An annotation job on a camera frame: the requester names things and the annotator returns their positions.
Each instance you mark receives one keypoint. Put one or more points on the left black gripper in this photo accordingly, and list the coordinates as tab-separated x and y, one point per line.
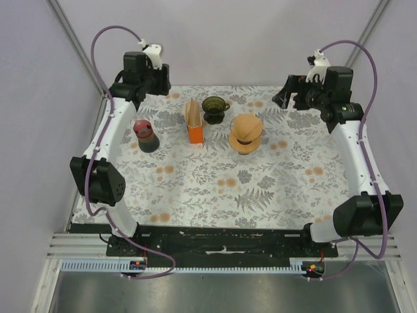
165	85

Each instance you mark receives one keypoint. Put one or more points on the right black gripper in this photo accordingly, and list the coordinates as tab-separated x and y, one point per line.
296	84

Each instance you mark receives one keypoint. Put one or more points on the brown paper coffee filters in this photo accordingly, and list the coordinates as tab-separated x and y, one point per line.
191	113

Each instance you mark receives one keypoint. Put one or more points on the red capped dark bottle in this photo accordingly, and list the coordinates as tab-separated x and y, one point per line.
147	140

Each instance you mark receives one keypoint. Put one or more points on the green glass coffee dripper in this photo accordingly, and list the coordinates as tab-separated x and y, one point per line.
214	109

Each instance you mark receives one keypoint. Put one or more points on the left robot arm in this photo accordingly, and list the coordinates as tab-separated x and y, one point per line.
95	175

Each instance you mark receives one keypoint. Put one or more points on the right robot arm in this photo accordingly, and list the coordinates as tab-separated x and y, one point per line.
371	208

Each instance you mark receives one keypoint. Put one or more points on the orange coffee filter box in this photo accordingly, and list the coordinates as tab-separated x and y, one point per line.
195	134

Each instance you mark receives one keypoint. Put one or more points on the floral tablecloth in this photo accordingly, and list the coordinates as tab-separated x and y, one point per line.
296	175

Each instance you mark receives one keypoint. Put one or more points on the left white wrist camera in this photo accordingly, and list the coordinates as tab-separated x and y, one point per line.
153	52

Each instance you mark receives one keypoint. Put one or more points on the aluminium frame rail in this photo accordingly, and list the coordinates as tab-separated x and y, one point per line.
71	35

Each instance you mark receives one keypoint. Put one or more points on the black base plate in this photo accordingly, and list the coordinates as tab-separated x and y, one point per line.
219	246

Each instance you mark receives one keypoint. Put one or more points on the white cable duct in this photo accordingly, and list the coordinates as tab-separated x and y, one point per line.
137	266

